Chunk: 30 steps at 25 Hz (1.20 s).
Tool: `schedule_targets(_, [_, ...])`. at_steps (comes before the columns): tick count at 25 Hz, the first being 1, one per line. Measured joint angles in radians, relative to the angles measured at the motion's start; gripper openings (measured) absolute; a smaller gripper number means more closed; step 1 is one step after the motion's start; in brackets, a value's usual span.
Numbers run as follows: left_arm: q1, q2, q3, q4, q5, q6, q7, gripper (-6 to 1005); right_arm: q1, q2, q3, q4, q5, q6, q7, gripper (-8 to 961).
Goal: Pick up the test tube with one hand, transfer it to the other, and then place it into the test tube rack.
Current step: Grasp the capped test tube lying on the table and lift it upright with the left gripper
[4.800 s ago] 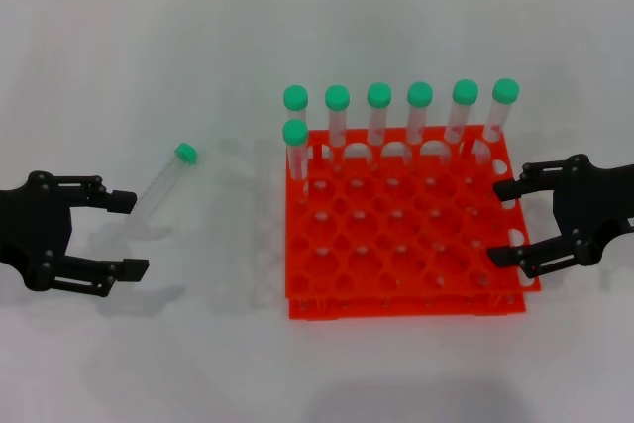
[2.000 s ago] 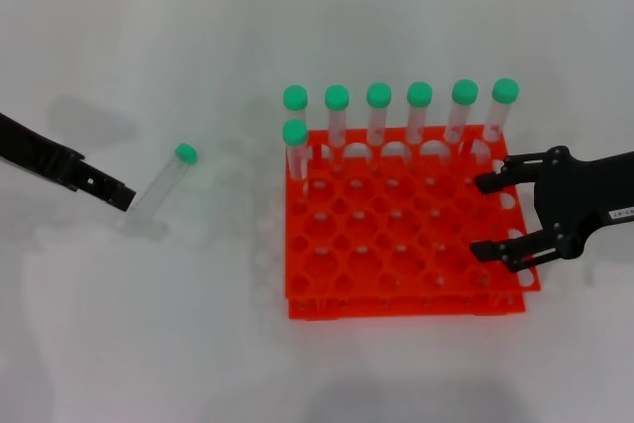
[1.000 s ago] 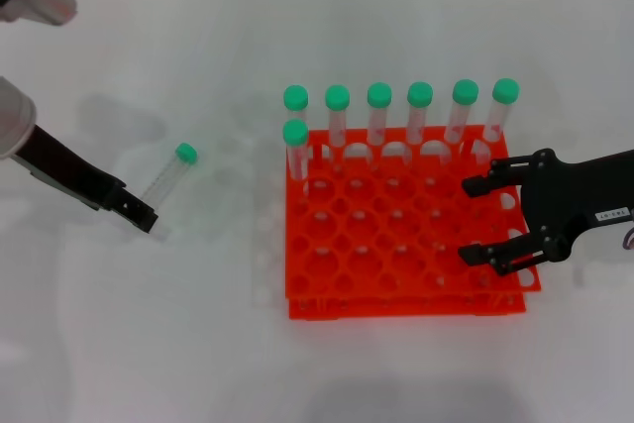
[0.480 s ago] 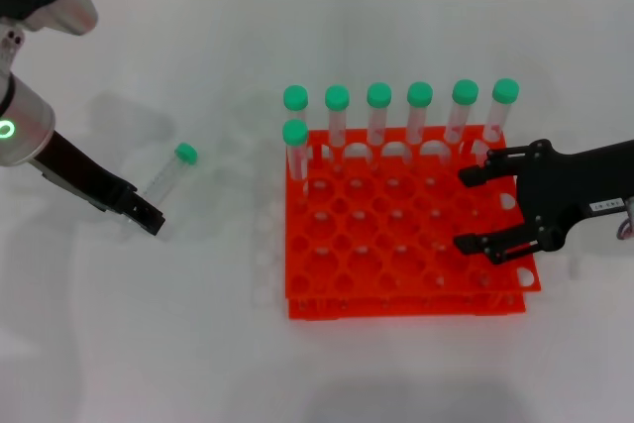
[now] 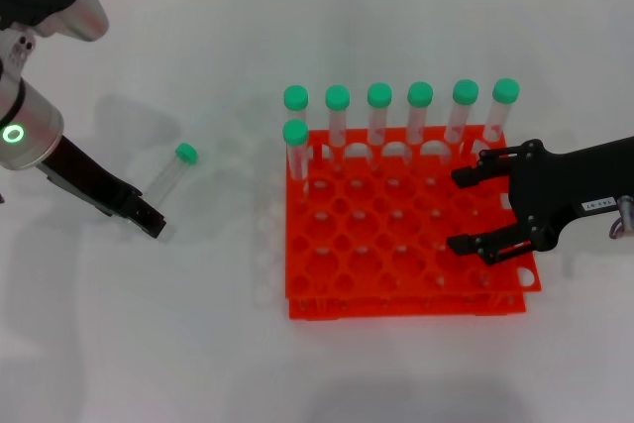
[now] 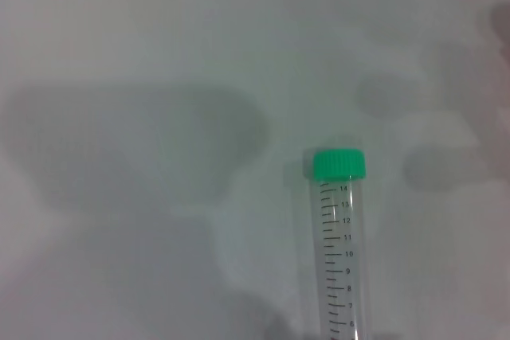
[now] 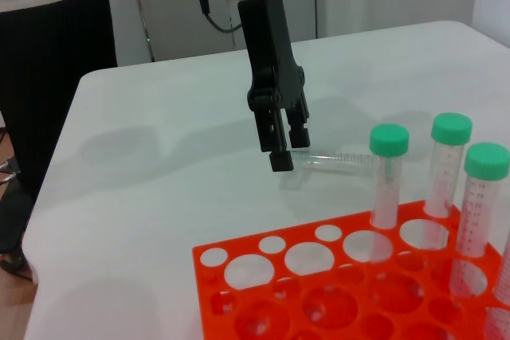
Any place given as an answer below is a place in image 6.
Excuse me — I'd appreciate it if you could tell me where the clear graduated tube green cap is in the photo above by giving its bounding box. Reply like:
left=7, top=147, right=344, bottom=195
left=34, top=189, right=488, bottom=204
left=312, top=148, right=367, bottom=340

